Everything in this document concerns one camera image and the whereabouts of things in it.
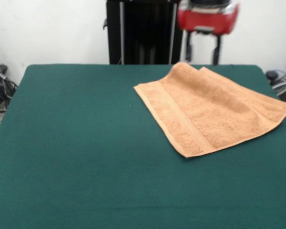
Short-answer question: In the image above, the dark green table cloth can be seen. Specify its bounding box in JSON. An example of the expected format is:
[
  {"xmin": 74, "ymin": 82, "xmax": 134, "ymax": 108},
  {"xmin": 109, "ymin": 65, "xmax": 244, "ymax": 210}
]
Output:
[{"xmin": 0, "ymin": 63, "xmax": 286, "ymax": 229}]

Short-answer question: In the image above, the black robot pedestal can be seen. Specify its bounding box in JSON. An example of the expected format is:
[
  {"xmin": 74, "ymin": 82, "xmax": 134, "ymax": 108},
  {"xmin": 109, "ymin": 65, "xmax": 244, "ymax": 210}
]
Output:
[{"xmin": 103, "ymin": 0, "xmax": 189, "ymax": 65}]

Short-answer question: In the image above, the black cable tangle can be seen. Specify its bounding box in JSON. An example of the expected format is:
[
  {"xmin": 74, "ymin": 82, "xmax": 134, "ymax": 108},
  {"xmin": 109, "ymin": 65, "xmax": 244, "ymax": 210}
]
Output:
[{"xmin": 0, "ymin": 47, "xmax": 19, "ymax": 134}]

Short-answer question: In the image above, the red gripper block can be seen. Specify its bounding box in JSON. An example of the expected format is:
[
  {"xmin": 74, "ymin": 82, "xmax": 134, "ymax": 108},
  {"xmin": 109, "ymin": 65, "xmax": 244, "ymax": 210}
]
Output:
[{"xmin": 177, "ymin": 0, "xmax": 239, "ymax": 65}]

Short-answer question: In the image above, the tan terry towel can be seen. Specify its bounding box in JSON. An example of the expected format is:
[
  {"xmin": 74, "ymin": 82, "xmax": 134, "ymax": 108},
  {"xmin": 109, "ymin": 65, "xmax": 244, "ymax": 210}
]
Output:
[{"xmin": 133, "ymin": 62, "xmax": 286, "ymax": 158}]

